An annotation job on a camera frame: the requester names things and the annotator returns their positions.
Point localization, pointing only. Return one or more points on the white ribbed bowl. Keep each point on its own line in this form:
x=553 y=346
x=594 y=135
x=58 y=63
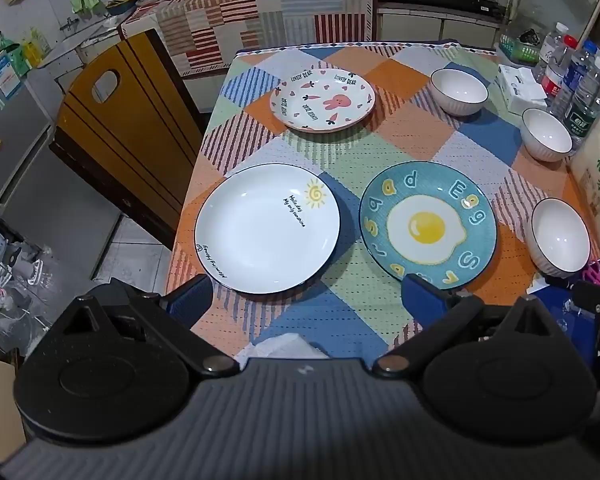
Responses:
x=459 y=87
x=560 y=237
x=546 y=132

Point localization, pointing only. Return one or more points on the white plate with pink bunny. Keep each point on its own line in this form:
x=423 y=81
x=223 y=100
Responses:
x=305 y=91

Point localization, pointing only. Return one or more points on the green cloth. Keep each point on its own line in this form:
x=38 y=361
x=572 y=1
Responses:
x=86 y=2

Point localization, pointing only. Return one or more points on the wooden chair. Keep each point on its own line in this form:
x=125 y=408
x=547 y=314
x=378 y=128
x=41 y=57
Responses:
x=125 y=125

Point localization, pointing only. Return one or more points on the red cap water bottle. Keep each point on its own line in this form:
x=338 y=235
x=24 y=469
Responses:
x=555 y=72

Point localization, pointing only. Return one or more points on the green plastic basket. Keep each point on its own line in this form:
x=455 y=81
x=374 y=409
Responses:
x=517 y=51

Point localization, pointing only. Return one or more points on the striped patchwork cabinet cloth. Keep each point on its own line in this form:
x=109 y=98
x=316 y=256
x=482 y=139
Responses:
x=240 y=15

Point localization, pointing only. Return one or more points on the teal plate with egg print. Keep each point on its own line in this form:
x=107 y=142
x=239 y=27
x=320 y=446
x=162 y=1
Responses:
x=380 y=220

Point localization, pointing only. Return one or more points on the white plate with sun print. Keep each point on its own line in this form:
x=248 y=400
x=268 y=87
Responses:
x=265 y=230

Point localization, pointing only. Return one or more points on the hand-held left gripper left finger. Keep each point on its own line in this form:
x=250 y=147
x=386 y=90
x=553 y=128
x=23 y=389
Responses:
x=192 y=296

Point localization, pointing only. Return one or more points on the blue cap water bottle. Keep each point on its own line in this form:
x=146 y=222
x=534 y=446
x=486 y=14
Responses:
x=577 y=75

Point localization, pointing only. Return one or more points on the grey refrigerator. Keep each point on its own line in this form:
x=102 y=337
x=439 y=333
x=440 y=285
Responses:
x=10 y=130

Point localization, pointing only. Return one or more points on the white kitchen cabinet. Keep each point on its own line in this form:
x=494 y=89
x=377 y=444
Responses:
x=430 y=27

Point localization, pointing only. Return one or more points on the colourful checked tablecloth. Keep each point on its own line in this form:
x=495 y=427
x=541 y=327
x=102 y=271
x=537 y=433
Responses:
x=380 y=127

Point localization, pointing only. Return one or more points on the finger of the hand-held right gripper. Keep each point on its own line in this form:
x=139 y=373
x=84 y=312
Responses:
x=597 y=297

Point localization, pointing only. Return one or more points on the white crumpled paper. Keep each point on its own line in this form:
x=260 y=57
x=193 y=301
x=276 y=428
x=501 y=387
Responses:
x=280 y=347

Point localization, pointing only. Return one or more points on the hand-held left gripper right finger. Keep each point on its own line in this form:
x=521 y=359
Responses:
x=422 y=300

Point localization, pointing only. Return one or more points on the yellow bottle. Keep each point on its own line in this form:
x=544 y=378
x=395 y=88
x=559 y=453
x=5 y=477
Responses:
x=34 y=49

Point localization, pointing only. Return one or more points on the white tissue pack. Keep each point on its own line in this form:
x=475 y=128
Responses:
x=520 y=87

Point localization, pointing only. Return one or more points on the green label water bottle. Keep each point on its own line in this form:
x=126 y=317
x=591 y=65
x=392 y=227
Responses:
x=586 y=105

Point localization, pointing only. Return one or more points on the clear plastic bags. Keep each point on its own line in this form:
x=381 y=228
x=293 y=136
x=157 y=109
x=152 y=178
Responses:
x=10 y=285

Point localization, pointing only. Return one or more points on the blue basin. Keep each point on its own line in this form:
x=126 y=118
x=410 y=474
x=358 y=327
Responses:
x=121 y=6

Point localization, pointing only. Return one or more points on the clear white cap bottle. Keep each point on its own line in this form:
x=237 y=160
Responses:
x=550 y=45

